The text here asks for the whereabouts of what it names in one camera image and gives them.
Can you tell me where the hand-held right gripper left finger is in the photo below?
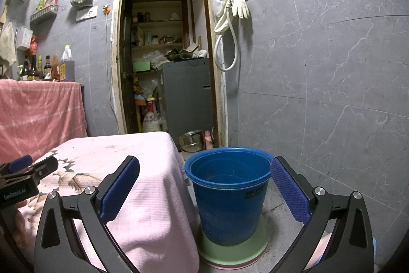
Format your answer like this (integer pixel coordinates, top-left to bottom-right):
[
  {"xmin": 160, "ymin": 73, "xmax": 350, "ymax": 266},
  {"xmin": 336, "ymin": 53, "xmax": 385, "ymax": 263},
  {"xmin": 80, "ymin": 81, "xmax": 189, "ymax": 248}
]
[{"xmin": 33, "ymin": 155, "xmax": 141, "ymax": 273}]

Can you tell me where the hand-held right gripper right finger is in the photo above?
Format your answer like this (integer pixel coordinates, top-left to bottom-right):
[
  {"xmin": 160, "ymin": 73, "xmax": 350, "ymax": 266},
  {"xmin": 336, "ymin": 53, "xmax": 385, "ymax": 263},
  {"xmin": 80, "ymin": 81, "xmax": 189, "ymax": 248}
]
[{"xmin": 270, "ymin": 157, "xmax": 375, "ymax": 273}]

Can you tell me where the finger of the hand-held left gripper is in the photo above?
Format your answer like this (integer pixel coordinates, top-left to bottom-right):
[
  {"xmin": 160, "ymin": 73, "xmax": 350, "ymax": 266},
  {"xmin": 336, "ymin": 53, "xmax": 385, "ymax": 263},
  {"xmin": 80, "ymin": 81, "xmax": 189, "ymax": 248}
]
[
  {"xmin": 13, "ymin": 157, "xmax": 59, "ymax": 179},
  {"xmin": 0, "ymin": 155, "xmax": 32, "ymax": 180}
]

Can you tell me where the blue plastic bucket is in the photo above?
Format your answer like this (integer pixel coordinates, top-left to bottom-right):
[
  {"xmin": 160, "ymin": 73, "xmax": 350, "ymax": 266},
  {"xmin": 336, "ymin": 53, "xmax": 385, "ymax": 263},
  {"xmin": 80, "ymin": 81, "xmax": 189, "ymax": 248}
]
[{"xmin": 185, "ymin": 147, "xmax": 275, "ymax": 246}]

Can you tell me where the person's left hand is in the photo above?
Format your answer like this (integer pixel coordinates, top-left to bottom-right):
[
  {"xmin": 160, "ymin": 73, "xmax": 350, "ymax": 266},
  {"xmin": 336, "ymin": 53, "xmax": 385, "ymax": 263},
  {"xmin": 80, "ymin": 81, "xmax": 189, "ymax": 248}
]
[{"xmin": 9, "ymin": 195, "xmax": 36, "ymax": 245}]

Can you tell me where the pink floral tablecloth table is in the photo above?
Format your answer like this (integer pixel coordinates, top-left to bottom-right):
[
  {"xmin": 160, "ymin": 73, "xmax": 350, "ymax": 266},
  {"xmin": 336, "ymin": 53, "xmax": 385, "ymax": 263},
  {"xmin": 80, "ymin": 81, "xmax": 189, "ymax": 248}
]
[{"xmin": 17, "ymin": 132, "xmax": 200, "ymax": 273}]

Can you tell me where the pink checked cloth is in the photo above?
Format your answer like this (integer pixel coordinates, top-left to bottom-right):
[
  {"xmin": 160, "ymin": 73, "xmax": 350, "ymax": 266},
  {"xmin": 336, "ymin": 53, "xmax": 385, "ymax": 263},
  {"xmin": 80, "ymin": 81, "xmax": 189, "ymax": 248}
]
[{"xmin": 0, "ymin": 79, "xmax": 88, "ymax": 165}]

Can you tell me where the white rice sack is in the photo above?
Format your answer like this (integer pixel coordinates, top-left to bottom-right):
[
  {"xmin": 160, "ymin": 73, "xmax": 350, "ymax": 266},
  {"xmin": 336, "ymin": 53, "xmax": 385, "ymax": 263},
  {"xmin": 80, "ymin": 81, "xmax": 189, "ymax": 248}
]
[{"xmin": 142, "ymin": 100, "xmax": 167, "ymax": 133}]

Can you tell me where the green plastic basin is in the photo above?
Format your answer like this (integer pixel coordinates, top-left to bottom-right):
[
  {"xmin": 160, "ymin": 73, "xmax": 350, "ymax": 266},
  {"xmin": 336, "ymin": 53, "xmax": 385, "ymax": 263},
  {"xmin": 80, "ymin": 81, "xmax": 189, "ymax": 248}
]
[{"xmin": 199, "ymin": 215, "xmax": 270, "ymax": 265}]

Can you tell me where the steel pot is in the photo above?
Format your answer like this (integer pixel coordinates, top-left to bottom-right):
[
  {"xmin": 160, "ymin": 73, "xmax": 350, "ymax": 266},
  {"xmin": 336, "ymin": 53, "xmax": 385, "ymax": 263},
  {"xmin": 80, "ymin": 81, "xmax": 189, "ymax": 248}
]
[{"xmin": 178, "ymin": 130, "xmax": 205, "ymax": 152}]

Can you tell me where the pink plastic basin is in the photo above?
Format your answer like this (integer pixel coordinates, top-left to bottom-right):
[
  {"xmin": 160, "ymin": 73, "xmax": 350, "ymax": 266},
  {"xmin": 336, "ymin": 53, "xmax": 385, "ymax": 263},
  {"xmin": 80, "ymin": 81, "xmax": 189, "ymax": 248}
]
[{"xmin": 204, "ymin": 255, "xmax": 266, "ymax": 269}]

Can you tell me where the large oil jug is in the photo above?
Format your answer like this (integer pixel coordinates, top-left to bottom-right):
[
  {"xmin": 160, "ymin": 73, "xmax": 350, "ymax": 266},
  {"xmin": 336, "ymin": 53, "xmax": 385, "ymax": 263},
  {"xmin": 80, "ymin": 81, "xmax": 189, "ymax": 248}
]
[{"xmin": 59, "ymin": 45, "xmax": 75, "ymax": 82}]

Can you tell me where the grey refrigerator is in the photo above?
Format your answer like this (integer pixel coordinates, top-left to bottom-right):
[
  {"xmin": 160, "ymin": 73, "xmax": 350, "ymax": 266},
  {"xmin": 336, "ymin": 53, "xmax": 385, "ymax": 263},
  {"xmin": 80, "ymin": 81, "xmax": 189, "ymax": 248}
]
[{"xmin": 159, "ymin": 58, "xmax": 214, "ymax": 141}]

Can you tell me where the dark wooden door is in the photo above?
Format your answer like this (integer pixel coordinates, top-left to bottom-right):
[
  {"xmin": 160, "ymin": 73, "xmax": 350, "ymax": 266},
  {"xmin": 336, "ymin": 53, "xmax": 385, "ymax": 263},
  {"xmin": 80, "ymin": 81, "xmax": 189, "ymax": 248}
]
[{"xmin": 123, "ymin": 0, "xmax": 135, "ymax": 133}]

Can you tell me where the beige hanging rag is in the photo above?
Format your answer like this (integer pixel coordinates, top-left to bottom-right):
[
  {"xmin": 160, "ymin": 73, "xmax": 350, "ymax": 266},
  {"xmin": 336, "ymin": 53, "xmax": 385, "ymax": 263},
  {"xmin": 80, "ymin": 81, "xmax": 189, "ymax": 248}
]
[{"xmin": 0, "ymin": 22, "xmax": 17, "ymax": 65}]

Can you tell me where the black wok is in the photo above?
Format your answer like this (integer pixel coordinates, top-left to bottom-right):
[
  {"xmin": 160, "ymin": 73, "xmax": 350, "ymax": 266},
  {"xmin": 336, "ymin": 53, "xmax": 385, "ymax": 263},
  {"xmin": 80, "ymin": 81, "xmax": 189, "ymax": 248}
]
[{"xmin": 164, "ymin": 48, "xmax": 200, "ymax": 62}]

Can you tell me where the wooden shelf unit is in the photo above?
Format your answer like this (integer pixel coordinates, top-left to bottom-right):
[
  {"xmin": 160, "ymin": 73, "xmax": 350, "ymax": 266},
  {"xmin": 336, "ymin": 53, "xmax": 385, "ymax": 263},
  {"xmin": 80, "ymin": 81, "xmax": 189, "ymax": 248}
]
[{"xmin": 131, "ymin": 0, "xmax": 189, "ymax": 53}]

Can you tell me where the cream rubber glove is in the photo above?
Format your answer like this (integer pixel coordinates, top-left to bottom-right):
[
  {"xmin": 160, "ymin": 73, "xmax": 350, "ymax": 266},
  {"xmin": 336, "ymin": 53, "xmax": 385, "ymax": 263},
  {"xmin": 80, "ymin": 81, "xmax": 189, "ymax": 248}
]
[{"xmin": 231, "ymin": 0, "xmax": 250, "ymax": 20}]

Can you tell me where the clear plastic bag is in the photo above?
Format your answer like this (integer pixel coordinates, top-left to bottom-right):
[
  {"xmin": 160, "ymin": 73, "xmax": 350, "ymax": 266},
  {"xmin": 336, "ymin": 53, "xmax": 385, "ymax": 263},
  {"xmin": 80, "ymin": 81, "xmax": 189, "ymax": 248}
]
[{"xmin": 211, "ymin": 0, "xmax": 227, "ymax": 16}]

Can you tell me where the door frame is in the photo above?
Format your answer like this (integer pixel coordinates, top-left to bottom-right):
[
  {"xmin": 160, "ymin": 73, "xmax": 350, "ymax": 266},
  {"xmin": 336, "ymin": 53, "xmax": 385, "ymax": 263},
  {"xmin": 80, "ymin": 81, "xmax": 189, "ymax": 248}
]
[{"xmin": 110, "ymin": 0, "xmax": 228, "ymax": 147}]

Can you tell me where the white wall box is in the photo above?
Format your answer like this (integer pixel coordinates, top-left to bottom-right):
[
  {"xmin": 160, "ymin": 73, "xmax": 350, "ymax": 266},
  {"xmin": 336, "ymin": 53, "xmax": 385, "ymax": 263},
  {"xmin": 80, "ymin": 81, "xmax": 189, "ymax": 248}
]
[{"xmin": 16, "ymin": 26, "xmax": 34, "ymax": 50}]

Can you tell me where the grey wall shelf rack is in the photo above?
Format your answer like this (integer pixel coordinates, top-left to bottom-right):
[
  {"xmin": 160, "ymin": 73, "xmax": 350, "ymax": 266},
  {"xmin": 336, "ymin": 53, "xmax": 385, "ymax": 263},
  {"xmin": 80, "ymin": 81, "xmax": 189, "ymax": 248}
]
[{"xmin": 30, "ymin": 4, "xmax": 60, "ymax": 25}]

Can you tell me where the wall socket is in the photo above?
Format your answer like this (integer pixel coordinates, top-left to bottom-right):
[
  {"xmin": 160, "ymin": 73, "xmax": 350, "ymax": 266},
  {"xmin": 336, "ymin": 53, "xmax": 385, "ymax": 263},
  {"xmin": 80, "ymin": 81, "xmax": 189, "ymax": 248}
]
[{"xmin": 76, "ymin": 6, "xmax": 98, "ymax": 22}]

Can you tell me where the white hose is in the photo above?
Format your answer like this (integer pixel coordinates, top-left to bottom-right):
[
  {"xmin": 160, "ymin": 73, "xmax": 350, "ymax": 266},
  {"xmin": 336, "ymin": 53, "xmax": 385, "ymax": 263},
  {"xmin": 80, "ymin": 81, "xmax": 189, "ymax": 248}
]
[{"xmin": 214, "ymin": 0, "xmax": 238, "ymax": 71}]

